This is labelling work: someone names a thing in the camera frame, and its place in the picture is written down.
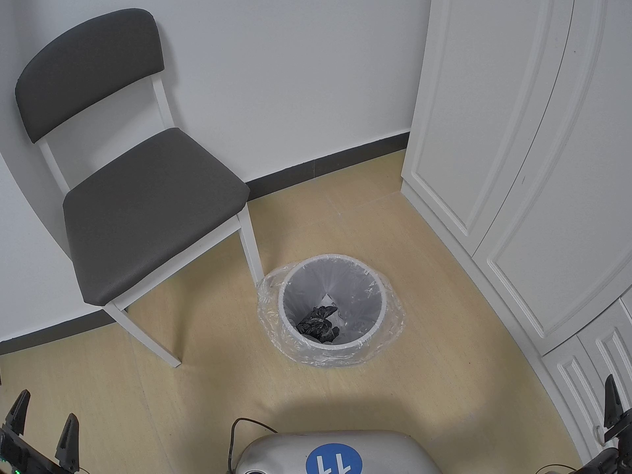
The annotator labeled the black cable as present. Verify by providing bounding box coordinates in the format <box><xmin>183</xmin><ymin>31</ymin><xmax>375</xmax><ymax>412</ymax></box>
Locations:
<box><xmin>226</xmin><ymin>417</ymin><xmax>280</xmax><ymax>474</ymax></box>

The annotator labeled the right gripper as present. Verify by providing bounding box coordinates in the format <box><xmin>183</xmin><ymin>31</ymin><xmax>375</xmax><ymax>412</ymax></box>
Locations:
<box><xmin>596</xmin><ymin>374</ymin><xmax>632</xmax><ymax>451</ymax></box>

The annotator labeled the crumpled black plastic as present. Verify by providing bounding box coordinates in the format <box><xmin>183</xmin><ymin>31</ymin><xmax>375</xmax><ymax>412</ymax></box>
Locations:
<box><xmin>296</xmin><ymin>304</ymin><xmax>341</xmax><ymax>344</ymax></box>

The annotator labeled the clear plastic bag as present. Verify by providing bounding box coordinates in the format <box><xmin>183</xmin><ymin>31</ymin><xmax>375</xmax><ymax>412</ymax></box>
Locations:
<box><xmin>256</xmin><ymin>252</ymin><xmax>406</xmax><ymax>368</ymax></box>

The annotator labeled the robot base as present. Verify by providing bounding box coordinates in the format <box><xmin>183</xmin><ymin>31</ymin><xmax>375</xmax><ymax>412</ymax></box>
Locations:
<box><xmin>236</xmin><ymin>430</ymin><xmax>441</xmax><ymax>474</ymax></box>

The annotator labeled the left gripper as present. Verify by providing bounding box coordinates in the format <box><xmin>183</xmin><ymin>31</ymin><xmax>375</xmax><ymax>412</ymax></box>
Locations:
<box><xmin>0</xmin><ymin>389</ymin><xmax>80</xmax><ymax>474</ymax></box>

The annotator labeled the grey padded white chair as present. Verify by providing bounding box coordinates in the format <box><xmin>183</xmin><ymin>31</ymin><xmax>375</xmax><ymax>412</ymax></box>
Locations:
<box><xmin>14</xmin><ymin>8</ymin><xmax>265</xmax><ymax>368</ymax></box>

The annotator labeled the white wardrobe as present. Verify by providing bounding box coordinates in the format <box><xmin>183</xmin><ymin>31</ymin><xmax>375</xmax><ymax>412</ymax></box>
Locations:
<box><xmin>399</xmin><ymin>0</ymin><xmax>632</xmax><ymax>474</ymax></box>

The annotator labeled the white trash bin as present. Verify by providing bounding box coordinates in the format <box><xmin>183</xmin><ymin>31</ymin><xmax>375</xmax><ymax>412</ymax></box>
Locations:
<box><xmin>277</xmin><ymin>257</ymin><xmax>389</xmax><ymax>350</ymax></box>

